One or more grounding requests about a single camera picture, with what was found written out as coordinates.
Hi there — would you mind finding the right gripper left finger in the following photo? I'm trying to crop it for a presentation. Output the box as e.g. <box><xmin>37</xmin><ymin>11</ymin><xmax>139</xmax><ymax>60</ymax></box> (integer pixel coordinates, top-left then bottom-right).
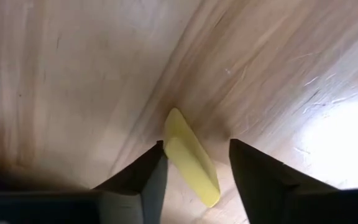
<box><xmin>92</xmin><ymin>139</ymin><xmax>169</xmax><ymax>224</ymax></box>

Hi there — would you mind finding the yellow eraser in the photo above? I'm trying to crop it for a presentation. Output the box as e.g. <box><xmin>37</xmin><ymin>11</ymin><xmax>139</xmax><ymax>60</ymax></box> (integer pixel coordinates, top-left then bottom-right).
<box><xmin>162</xmin><ymin>107</ymin><xmax>222</xmax><ymax>208</ymax></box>

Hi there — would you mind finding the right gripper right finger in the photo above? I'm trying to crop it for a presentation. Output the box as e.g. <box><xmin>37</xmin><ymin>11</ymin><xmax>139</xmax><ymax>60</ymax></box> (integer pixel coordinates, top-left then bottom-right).
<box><xmin>228</xmin><ymin>138</ymin><xmax>347</xmax><ymax>224</ymax></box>

